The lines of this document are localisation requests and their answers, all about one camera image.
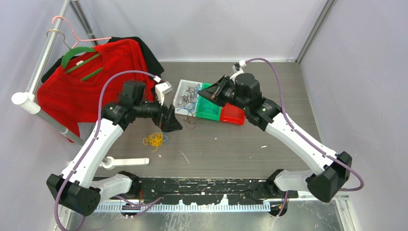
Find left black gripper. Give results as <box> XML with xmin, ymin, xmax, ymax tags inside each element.
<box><xmin>134</xmin><ymin>92</ymin><xmax>182</xmax><ymax>131</ymax></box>

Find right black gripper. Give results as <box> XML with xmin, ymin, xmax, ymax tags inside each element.
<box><xmin>198</xmin><ymin>75</ymin><xmax>248</xmax><ymax>111</ymax></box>

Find yellow wire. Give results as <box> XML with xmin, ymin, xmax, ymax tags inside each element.
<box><xmin>142</xmin><ymin>132</ymin><xmax>168</xmax><ymax>153</ymax></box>

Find brown wire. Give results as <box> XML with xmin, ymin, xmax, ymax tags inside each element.
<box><xmin>177</xmin><ymin>84</ymin><xmax>202</xmax><ymax>130</ymax></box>

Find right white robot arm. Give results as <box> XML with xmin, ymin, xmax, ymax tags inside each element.
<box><xmin>198</xmin><ymin>73</ymin><xmax>352</xmax><ymax>203</ymax></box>

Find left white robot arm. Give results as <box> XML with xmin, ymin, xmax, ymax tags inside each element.
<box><xmin>46</xmin><ymin>80</ymin><xmax>183</xmax><ymax>217</ymax></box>

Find green plastic bin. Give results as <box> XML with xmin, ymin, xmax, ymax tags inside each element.
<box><xmin>193</xmin><ymin>82</ymin><xmax>221</xmax><ymax>121</ymax></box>

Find red plastic bin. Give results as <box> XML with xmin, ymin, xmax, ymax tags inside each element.
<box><xmin>220</xmin><ymin>103</ymin><xmax>245</xmax><ymax>126</ymax></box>

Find white plastic bin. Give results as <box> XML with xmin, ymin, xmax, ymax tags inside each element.
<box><xmin>173</xmin><ymin>79</ymin><xmax>198</xmax><ymax>117</ymax></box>

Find black garment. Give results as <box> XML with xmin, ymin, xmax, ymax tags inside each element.
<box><xmin>41</xmin><ymin>37</ymin><xmax>165</xmax><ymax>83</ymax></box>

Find white rack foot bar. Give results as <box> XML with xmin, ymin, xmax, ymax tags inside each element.
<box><xmin>99</xmin><ymin>156</ymin><xmax>150</xmax><ymax>170</ymax></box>

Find red shirt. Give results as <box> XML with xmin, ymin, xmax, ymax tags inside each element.
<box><xmin>37</xmin><ymin>39</ymin><xmax>150</xmax><ymax>136</ymax></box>

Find green clothes hanger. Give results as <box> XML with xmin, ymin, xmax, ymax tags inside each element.
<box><xmin>61</xmin><ymin>47</ymin><xmax>101</xmax><ymax>74</ymax></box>

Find pink clothes hanger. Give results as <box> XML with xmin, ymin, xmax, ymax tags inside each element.
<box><xmin>52</xmin><ymin>15</ymin><xmax>112</xmax><ymax>49</ymax></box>

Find metal clothes rack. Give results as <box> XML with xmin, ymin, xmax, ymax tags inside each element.
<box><xmin>11</xmin><ymin>0</ymin><xmax>111</xmax><ymax>163</ymax></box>

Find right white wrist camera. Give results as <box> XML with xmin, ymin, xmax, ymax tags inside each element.
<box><xmin>230</xmin><ymin>60</ymin><xmax>246</xmax><ymax>82</ymax></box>

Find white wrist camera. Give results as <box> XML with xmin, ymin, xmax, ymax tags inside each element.
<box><xmin>230</xmin><ymin>60</ymin><xmax>246</xmax><ymax>82</ymax></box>
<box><xmin>155</xmin><ymin>81</ymin><xmax>172</xmax><ymax>106</ymax></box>

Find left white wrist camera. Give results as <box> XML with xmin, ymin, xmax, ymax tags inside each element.
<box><xmin>155</xmin><ymin>81</ymin><xmax>172</xmax><ymax>106</ymax></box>

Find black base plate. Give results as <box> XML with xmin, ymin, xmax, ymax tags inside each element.
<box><xmin>121</xmin><ymin>178</ymin><xmax>285</xmax><ymax>205</ymax></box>

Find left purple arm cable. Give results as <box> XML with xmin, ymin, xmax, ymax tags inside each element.
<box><xmin>53</xmin><ymin>70</ymin><xmax>163</xmax><ymax>231</ymax></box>

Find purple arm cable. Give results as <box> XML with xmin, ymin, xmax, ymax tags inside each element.
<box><xmin>239</xmin><ymin>57</ymin><xmax>365</xmax><ymax>218</ymax></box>
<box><xmin>53</xmin><ymin>70</ymin><xmax>163</xmax><ymax>231</ymax></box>

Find aluminium rail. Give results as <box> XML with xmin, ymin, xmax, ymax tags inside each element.
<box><xmin>59</xmin><ymin>179</ymin><xmax>350</xmax><ymax>214</ymax></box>

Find gold wire hanger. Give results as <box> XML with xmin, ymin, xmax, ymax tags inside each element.
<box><xmin>45</xmin><ymin>29</ymin><xmax>71</xmax><ymax>50</ymax></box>

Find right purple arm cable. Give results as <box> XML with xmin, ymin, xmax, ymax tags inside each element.
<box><xmin>239</xmin><ymin>57</ymin><xmax>365</xmax><ymax>218</ymax></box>

